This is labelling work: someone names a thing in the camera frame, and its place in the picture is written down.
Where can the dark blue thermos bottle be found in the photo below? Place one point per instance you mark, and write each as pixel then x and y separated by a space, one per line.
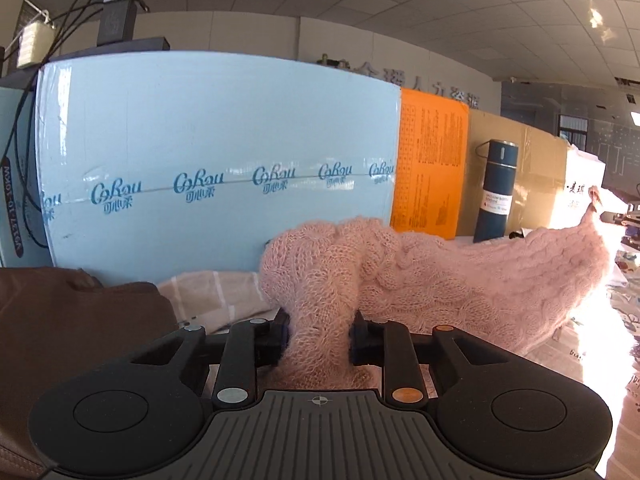
pixel 494 190

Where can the orange printed box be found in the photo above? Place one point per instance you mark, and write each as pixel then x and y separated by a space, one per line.
pixel 431 165

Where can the brown cardboard box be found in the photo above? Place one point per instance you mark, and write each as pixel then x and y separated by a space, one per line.
pixel 525 180

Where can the cartoon printed bedsheet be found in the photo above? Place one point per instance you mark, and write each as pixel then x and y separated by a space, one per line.
pixel 215 295

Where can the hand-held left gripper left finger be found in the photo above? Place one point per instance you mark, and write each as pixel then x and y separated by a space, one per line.
pixel 283 332

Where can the large light blue printed box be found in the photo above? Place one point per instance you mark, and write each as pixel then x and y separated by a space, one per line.
pixel 210 160

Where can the pink knitted sweater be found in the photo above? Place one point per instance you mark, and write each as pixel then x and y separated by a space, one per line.
pixel 430 280

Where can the white paper bag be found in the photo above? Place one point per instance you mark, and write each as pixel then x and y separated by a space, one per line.
pixel 582 185

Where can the brown cloth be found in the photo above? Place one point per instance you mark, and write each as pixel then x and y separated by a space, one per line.
pixel 75 340

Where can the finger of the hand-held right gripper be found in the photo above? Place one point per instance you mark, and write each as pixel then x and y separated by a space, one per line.
pixel 622 218

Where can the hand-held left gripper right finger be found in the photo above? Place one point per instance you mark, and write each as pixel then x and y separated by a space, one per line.
pixel 356 342

